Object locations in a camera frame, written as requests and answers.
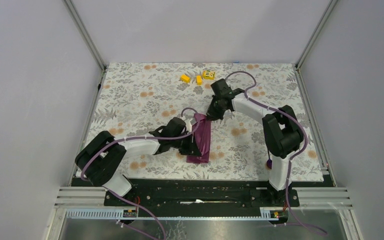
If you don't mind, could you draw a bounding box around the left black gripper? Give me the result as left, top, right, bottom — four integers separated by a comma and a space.
171, 130, 202, 157

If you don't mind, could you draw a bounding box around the purple cloth napkin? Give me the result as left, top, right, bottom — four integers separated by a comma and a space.
186, 113, 212, 164

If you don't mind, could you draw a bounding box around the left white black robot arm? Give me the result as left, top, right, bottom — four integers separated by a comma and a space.
74, 117, 201, 206

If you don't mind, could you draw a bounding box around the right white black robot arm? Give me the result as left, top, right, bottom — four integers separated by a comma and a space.
206, 78, 305, 206

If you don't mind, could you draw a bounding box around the yellow block middle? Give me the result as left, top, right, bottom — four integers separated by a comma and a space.
195, 75, 203, 86

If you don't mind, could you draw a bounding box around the yellow patterned block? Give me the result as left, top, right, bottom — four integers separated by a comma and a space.
202, 70, 216, 80

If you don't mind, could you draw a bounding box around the yellow block left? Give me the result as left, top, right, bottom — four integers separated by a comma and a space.
180, 74, 191, 84

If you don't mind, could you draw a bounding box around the floral tablecloth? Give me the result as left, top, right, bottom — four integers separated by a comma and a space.
87, 62, 323, 182

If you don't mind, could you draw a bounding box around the purple plastic spoon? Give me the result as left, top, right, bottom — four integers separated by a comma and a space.
265, 151, 273, 170

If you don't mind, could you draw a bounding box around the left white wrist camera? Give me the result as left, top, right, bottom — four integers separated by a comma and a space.
184, 118, 193, 133

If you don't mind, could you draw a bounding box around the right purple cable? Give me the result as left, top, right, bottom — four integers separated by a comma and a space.
224, 70, 329, 237

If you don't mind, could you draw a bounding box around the purple cable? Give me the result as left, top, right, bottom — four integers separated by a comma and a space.
80, 107, 206, 240
224, 70, 329, 237

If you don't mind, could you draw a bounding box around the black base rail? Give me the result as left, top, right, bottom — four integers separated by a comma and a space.
71, 177, 301, 218

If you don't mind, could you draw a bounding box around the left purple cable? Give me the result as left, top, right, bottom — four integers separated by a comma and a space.
80, 107, 206, 240

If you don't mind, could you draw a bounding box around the right aluminium frame post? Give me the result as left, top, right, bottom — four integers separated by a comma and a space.
295, 0, 339, 70

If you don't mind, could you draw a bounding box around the aluminium frame post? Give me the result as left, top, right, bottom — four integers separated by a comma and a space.
295, 0, 339, 70
62, 0, 107, 71

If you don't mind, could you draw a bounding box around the left aluminium frame post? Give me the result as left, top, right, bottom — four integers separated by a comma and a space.
62, 0, 107, 71

